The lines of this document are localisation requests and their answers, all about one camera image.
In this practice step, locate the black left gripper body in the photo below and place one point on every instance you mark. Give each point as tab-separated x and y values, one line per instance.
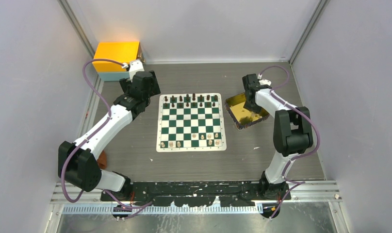
147	98

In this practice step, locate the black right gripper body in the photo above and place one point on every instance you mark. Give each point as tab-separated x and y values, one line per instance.
250	105

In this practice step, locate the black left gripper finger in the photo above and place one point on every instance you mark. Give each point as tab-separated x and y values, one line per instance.
154	88
124	87

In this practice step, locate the gold tin box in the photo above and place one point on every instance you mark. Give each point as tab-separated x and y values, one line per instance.
242	117

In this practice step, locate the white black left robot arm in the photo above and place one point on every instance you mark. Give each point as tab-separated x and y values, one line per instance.
77	161

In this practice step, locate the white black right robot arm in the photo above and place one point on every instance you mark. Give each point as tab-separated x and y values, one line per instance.
292	133

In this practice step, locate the green white chess board mat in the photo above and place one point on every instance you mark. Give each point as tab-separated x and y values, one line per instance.
179	124

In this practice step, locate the light blue box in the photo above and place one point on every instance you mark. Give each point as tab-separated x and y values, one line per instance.
111	76

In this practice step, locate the yellow box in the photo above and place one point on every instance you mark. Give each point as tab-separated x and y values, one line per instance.
123	52

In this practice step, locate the brown cloth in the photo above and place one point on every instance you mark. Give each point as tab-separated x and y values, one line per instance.
102	160

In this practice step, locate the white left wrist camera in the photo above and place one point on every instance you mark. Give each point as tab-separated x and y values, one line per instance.
132	68

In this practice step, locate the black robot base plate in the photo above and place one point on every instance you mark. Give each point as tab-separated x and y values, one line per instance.
198	194

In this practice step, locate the aluminium frame rail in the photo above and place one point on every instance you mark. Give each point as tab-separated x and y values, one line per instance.
312	192

